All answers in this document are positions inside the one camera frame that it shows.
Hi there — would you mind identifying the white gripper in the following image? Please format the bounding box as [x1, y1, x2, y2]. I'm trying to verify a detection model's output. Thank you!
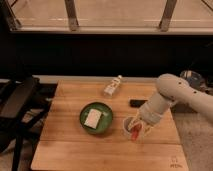
[138, 105, 164, 136]

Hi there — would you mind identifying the red pepper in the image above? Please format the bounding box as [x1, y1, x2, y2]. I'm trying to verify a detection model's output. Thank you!
[131, 125, 141, 141]

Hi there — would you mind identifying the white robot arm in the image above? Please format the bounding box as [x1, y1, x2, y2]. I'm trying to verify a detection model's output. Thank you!
[136, 74, 213, 128]

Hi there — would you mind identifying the small black object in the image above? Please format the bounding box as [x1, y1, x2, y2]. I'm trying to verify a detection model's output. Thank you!
[129, 99, 145, 108]

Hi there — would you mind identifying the green bowl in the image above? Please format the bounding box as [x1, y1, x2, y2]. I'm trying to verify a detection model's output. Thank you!
[79, 102, 113, 135]

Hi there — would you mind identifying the clear plastic bottle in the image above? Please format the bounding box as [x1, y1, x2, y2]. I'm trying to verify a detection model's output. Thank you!
[104, 75, 122, 97]

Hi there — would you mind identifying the white sponge block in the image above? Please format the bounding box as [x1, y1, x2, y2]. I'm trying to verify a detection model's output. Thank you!
[84, 109, 102, 129]

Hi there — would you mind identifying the black chair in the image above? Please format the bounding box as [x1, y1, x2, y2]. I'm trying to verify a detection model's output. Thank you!
[0, 76, 52, 171]

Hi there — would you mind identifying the metal window frame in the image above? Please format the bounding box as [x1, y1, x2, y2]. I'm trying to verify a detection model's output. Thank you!
[0, 0, 213, 35]

